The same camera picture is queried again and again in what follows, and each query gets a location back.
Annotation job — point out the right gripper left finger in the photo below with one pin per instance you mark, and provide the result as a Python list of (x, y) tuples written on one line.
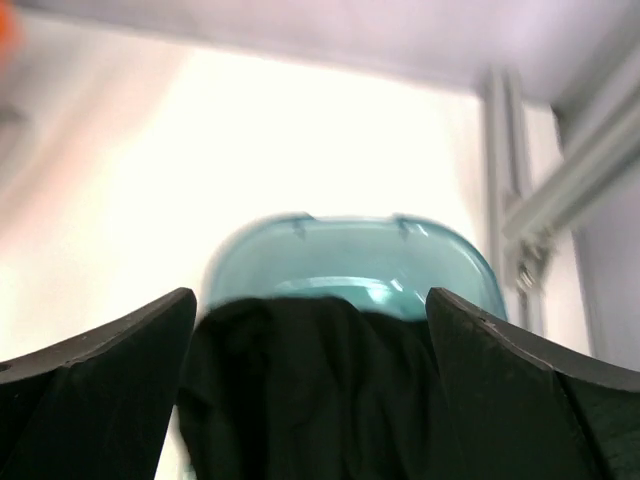
[(97, 405)]

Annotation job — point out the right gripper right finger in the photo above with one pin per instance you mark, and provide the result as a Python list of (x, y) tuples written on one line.
[(524, 407)]

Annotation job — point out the black trousers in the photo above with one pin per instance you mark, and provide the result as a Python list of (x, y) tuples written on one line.
[(295, 388)]

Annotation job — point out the orange trousers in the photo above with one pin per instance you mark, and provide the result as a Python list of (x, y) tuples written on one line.
[(10, 32)]

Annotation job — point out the teal plastic basket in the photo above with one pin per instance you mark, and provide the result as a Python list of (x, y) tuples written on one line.
[(382, 264)]

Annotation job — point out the aluminium frame posts right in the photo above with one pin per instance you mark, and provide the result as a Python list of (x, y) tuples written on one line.
[(529, 227)]

